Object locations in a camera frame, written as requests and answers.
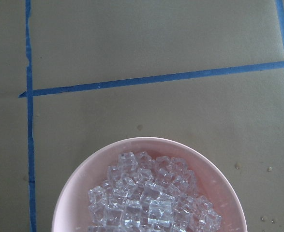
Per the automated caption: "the pink ice bowl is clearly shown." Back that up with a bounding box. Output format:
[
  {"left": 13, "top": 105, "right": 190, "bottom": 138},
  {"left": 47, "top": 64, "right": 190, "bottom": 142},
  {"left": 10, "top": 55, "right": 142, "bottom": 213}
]
[{"left": 51, "top": 137, "right": 247, "bottom": 232}]

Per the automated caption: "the clear ice cubes pile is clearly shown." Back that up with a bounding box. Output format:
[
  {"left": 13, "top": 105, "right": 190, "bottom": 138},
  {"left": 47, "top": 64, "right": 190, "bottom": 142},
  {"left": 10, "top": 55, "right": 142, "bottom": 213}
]
[{"left": 88, "top": 152, "right": 222, "bottom": 232}]

